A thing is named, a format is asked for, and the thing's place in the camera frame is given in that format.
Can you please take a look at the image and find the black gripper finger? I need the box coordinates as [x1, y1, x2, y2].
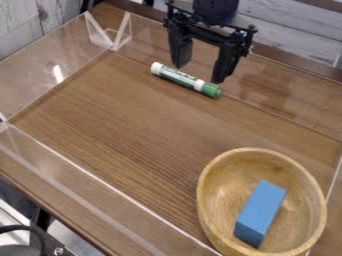
[169, 23, 193, 69]
[211, 43, 239, 84]

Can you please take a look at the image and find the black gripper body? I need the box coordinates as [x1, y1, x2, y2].
[165, 0, 258, 56]

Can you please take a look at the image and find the blue rectangular block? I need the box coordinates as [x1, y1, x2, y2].
[234, 181, 288, 248]

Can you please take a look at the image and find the brown wooden bowl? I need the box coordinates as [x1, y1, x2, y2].
[197, 148, 328, 256]

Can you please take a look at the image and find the green and white marker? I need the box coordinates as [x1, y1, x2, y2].
[151, 62, 223, 98]

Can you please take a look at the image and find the black metal table leg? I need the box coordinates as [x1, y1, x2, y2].
[36, 209, 52, 231]

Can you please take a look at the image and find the clear acrylic tray wall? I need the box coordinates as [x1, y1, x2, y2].
[0, 6, 342, 256]

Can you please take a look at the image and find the black cable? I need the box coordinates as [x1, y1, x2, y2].
[0, 224, 48, 256]

